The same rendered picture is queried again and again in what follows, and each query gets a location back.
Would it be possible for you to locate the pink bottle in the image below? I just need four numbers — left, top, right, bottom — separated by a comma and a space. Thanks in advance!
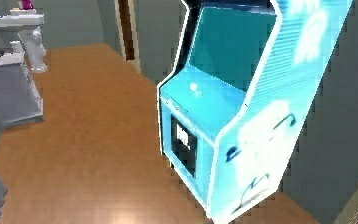
18, 0, 35, 11

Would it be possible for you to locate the brown room door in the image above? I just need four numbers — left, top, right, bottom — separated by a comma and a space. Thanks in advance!
117, 0, 136, 62

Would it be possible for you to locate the blue arcade machine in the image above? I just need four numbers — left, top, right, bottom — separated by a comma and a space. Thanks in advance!
156, 0, 354, 224

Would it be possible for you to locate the white pedestal sink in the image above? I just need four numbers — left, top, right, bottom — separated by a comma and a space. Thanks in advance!
0, 8, 49, 74

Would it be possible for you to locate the grey cabinet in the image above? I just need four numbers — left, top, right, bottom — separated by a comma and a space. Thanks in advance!
0, 52, 45, 128

